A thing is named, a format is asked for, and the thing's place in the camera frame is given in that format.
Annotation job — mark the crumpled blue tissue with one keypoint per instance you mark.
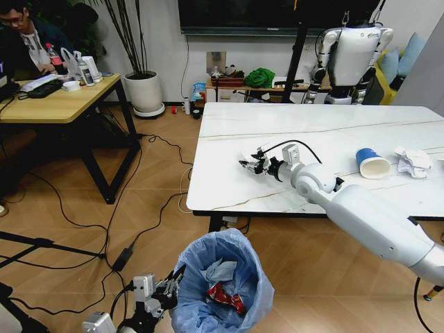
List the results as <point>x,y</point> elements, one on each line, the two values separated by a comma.
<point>220,270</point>

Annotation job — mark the black power adapter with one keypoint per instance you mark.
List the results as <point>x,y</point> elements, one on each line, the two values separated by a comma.
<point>123,258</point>

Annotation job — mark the yellow and black foot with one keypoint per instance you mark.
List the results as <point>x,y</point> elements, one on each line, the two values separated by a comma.
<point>433,293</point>

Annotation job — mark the trash bin with blue bag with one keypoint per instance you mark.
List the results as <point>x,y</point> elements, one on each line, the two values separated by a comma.
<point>258,288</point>

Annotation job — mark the blue snack bag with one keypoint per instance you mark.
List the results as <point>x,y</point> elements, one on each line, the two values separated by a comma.
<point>198,92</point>

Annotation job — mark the white humanoid robot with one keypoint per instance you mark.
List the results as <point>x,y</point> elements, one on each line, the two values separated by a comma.
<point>354,55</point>

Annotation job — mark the crumpled white paper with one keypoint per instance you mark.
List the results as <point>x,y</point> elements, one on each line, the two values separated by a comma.
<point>414,161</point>

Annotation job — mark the black stand pole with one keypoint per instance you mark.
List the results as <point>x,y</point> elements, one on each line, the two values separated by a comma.
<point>295,62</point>

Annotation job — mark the light blue cushion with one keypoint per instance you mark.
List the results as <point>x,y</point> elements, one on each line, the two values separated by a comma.
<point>411,57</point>

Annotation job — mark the red crumpled wrapper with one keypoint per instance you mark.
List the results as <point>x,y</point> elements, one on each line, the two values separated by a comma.
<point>225,298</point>

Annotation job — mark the green cloth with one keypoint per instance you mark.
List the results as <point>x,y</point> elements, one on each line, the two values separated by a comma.
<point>259,78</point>

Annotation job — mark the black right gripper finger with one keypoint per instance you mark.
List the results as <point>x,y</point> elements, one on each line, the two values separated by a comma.
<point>263,156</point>
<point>260,169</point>

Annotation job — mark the clear plastic bag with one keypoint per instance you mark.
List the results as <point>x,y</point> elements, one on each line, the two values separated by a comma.
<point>71,64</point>

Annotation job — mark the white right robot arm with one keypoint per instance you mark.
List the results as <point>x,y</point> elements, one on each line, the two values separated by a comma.
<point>364,215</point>

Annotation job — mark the red tray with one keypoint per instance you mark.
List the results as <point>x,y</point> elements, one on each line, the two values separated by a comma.
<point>227,82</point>

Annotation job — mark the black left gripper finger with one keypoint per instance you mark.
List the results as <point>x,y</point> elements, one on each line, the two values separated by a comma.
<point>178,275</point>
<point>167,286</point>

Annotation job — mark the person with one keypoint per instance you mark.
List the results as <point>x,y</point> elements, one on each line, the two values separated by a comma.
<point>31,41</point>

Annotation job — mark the low wooden bench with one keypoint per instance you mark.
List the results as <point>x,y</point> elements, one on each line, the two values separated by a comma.
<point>243,89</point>

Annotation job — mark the white marble table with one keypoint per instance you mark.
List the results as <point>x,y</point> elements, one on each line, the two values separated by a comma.
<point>312,125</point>

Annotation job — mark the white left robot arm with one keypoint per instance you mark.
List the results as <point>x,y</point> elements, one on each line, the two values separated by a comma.
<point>143,288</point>

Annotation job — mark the blue and white paper cup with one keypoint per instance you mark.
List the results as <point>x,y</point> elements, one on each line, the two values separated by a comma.
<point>373,166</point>

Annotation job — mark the cola bottle with red label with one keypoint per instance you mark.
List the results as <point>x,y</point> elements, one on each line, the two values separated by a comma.
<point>55,62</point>

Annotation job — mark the white bowl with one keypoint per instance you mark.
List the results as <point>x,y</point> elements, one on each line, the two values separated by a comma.
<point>71,86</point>

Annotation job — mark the black wall television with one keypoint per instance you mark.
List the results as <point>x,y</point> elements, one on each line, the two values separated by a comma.
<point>277,15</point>

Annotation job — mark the tall green plant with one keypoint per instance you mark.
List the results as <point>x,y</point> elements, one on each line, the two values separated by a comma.
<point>133,38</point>

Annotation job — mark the small white bottle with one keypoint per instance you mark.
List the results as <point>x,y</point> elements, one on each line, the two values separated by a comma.
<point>187,105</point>

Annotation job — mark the white papers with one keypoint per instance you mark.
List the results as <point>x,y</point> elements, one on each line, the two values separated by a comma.
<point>36,82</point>

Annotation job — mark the wooden desk with black frame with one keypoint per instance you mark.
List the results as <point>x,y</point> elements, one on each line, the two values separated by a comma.
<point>59,104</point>

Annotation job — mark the white power strip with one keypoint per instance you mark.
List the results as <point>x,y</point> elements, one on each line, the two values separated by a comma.
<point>229,220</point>

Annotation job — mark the black monitor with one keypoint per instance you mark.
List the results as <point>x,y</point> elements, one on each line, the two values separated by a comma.
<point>6,81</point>

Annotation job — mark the blue phone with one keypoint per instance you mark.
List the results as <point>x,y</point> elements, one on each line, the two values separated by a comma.
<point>107,74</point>

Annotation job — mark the white plant pot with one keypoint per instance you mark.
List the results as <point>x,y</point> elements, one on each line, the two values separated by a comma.
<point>144,93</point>

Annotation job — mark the grey wall plate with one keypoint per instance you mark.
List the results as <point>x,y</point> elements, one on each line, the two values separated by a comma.
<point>216,61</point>

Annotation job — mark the black keyboard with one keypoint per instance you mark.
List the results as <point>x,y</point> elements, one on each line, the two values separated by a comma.
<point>45,89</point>

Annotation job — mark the white box with dark label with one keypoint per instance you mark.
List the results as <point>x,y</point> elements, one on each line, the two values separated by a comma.
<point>89,71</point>

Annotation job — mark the black tripod legs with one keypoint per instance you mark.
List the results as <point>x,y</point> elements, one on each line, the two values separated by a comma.
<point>52,244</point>

